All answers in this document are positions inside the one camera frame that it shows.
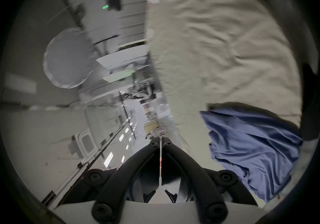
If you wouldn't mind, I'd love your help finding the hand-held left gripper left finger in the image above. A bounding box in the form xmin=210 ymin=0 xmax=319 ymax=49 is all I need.
xmin=60 ymin=137 xmax=162 ymax=222

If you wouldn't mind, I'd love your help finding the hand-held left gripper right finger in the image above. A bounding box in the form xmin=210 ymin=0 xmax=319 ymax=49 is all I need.
xmin=161 ymin=137 xmax=258 ymax=222

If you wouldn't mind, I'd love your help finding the blue shirt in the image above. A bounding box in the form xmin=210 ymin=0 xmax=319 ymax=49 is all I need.
xmin=200 ymin=102 xmax=304 ymax=203

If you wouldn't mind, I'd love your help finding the bed with beige sheet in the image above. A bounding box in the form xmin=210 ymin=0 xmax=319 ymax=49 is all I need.
xmin=144 ymin=0 xmax=305 ymax=206

